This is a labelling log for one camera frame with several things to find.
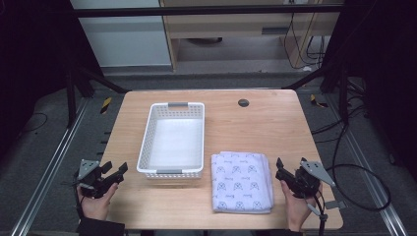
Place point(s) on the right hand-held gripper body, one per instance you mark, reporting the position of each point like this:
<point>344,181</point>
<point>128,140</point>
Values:
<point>306,182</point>

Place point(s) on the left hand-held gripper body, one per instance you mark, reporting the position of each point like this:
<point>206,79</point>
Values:
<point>90,183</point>

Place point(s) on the patterned white towel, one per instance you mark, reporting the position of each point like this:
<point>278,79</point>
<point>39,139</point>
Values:
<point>241,183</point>

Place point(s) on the white perforated plastic basket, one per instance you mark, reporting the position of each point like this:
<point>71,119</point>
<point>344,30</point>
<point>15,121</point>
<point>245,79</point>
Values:
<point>175,144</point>

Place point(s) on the person's left hand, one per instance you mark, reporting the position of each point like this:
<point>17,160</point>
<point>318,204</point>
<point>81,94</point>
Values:
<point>96,206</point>

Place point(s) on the person's right hand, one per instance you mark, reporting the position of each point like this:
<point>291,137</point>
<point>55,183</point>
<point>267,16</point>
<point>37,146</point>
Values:
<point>296,209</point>

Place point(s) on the yellow black tape strip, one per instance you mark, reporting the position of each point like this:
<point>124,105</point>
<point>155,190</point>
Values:
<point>105,105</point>
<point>316,101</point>

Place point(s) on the black metal stand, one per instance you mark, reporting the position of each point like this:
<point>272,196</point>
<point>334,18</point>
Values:
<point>70,98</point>
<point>343,98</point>

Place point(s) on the black curtain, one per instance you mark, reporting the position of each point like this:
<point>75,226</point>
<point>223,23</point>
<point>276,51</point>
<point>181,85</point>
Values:
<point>387,65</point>
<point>32,65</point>

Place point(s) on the white cabinet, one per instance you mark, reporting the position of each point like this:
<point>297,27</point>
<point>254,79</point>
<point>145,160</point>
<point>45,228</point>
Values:
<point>124,36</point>

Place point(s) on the light wooden desk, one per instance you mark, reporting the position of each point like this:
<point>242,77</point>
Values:
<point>229,24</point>

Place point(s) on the grey metal bracket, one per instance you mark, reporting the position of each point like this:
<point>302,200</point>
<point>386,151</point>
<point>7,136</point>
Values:
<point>335,205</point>

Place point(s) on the aluminium floor rail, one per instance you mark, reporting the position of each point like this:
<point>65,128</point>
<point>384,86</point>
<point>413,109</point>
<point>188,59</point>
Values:
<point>370,170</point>
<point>49,167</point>

